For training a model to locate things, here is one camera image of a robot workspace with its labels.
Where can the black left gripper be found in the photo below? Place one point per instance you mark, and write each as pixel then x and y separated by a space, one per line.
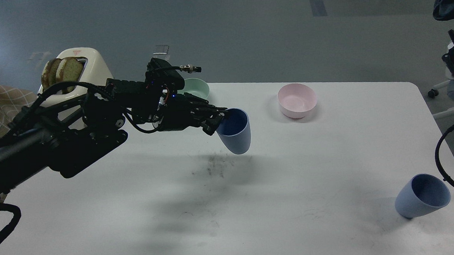
pixel 183 111

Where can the blue cup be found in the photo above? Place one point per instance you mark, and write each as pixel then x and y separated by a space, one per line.
pixel 422 195
pixel 234 131

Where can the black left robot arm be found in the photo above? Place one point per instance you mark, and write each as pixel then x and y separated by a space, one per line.
pixel 37 139

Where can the green bowl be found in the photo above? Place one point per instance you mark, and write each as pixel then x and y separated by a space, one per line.
pixel 196 87

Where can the pink bowl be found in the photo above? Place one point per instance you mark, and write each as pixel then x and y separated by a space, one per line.
pixel 296 100

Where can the cream toaster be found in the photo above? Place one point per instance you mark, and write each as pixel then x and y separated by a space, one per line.
pixel 95 71

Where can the toast slice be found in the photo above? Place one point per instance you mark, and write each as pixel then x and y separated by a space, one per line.
pixel 48 77
pixel 69 69

